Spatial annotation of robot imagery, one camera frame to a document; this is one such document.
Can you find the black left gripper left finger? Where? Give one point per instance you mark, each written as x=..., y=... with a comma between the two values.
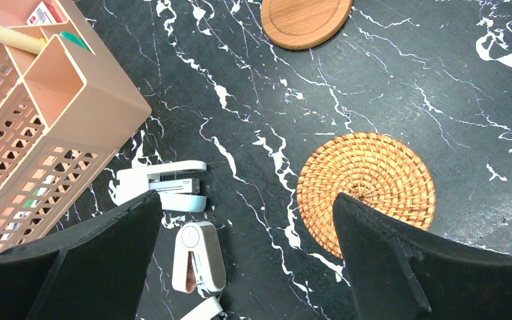
x=93, y=270

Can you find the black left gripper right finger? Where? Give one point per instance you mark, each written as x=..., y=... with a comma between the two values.
x=398, y=271

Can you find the woven rattan coaster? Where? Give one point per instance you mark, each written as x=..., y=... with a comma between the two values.
x=375, y=169

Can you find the light wooden coaster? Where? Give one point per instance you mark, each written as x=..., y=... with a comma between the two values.
x=302, y=24

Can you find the white and pink stapler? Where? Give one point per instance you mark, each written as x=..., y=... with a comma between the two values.
x=198, y=259

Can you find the light blue stapler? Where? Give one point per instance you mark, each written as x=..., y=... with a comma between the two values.
x=175, y=194

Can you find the orange plastic file organizer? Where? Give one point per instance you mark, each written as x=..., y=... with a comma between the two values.
x=64, y=114

